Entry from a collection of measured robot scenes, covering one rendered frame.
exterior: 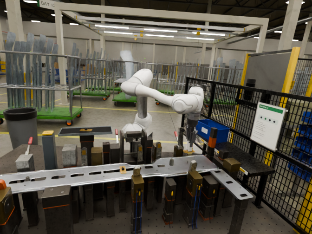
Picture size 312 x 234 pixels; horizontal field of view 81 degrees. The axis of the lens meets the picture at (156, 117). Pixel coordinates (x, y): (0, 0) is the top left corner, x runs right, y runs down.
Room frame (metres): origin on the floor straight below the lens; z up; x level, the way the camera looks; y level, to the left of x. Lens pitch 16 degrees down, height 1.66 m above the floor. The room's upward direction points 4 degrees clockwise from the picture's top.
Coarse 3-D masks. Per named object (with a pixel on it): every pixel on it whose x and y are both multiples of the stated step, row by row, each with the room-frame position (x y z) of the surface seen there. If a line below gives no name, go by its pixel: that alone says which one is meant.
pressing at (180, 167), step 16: (160, 160) 1.20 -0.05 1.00; (176, 160) 1.21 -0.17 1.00; (192, 160) 1.23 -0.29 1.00; (208, 160) 1.24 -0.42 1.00; (0, 176) 0.89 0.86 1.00; (16, 176) 0.90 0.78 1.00; (32, 176) 0.91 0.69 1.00; (48, 176) 0.92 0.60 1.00; (80, 176) 0.94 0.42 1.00; (96, 176) 0.95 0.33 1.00; (112, 176) 0.96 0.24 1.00; (128, 176) 0.97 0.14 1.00; (144, 176) 0.99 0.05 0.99; (160, 176) 1.01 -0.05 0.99; (16, 192) 0.78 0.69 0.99
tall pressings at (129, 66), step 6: (120, 54) 7.46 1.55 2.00; (126, 54) 7.47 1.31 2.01; (126, 60) 7.45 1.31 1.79; (132, 60) 8.21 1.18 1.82; (126, 66) 7.43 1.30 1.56; (132, 66) 8.19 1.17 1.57; (126, 72) 7.41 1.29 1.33; (132, 72) 8.17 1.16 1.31; (126, 78) 7.40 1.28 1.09; (126, 96) 7.32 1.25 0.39
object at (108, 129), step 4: (72, 128) 1.31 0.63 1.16; (76, 128) 1.31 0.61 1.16; (80, 128) 1.32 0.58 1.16; (84, 128) 1.33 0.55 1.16; (88, 128) 1.33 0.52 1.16; (92, 128) 1.34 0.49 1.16; (96, 128) 1.34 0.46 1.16; (100, 128) 1.35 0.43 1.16; (104, 128) 1.36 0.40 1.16; (108, 128) 1.36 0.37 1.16; (60, 132) 1.21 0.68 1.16; (64, 132) 1.21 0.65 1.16; (68, 132) 1.22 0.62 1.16; (72, 132) 1.23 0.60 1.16; (76, 132) 1.23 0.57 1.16; (80, 132) 1.24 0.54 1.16; (84, 132) 1.24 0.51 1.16; (88, 132) 1.25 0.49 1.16; (92, 132) 1.25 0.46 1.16
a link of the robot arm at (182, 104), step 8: (136, 88) 1.39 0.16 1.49; (144, 88) 1.38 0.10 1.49; (144, 96) 1.38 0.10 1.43; (152, 96) 1.30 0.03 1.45; (160, 96) 1.17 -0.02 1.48; (168, 96) 1.12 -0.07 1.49; (176, 96) 1.05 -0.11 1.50; (184, 96) 1.02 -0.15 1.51; (192, 96) 1.07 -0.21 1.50; (168, 104) 1.10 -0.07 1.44; (176, 104) 0.99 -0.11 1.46; (184, 104) 0.97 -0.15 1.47; (192, 104) 1.01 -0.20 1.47; (176, 112) 1.01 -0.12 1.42; (184, 112) 0.99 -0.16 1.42
